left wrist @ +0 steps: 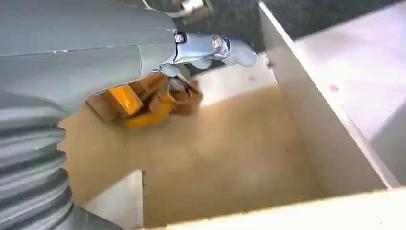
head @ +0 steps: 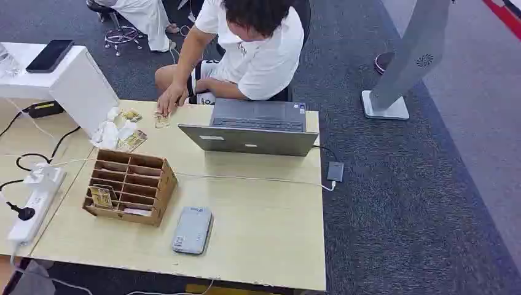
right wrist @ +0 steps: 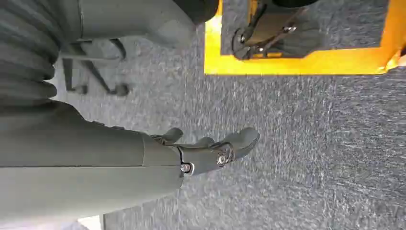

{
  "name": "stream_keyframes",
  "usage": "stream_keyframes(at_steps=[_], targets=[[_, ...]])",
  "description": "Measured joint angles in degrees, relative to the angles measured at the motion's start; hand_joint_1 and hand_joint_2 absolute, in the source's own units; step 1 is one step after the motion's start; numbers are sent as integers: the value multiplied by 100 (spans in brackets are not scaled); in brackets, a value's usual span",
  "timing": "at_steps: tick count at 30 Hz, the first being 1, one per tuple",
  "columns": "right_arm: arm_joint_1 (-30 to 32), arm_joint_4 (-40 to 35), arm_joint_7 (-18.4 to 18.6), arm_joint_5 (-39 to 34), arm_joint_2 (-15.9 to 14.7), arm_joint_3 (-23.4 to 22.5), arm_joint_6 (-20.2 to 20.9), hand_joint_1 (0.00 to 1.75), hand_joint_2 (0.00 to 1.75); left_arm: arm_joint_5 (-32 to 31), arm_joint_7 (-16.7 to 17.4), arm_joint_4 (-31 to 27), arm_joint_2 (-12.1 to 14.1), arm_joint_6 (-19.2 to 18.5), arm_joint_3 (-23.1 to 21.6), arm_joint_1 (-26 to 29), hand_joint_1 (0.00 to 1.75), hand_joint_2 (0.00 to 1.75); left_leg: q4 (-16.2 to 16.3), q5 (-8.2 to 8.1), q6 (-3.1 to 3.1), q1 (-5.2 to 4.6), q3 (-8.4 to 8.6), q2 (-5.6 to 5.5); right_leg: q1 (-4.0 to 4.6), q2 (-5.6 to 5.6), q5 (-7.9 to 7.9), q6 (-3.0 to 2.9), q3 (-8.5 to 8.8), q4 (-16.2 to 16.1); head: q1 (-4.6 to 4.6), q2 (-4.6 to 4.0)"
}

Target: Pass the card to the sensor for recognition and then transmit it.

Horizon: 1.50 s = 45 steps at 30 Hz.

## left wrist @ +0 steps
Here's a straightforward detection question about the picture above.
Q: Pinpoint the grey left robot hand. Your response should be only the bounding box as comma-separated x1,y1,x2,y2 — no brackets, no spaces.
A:
0,0,259,130

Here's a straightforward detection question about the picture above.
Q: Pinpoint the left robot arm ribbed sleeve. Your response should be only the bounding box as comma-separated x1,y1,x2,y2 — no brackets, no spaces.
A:
0,90,125,230

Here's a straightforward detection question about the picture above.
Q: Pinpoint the white card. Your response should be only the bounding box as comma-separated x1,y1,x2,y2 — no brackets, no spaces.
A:
81,169,145,230

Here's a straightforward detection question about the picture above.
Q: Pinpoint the pale wooden card box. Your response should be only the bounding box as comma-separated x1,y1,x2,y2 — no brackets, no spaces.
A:
58,1,406,230

